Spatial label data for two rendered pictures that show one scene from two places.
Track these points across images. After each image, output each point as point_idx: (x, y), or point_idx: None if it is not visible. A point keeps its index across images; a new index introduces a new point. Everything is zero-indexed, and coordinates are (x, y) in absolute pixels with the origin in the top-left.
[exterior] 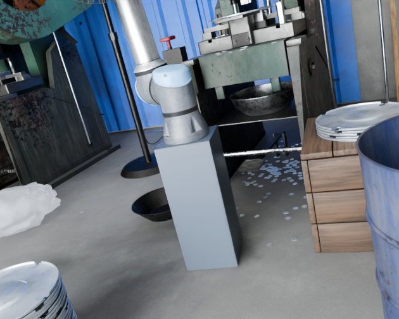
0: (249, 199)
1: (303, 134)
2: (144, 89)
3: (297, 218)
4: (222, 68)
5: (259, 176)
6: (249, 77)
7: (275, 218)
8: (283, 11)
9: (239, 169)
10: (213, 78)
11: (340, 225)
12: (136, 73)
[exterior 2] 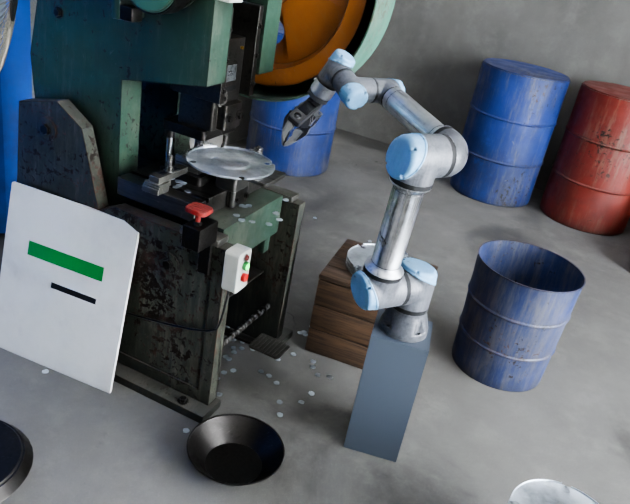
0: (261, 387)
1: (285, 291)
2: (397, 294)
3: (334, 372)
4: (239, 237)
5: None
6: (254, 242)
7: (325, 383)
8: None
9: (276, 355)
10: None
11: None
12: (397, 279)
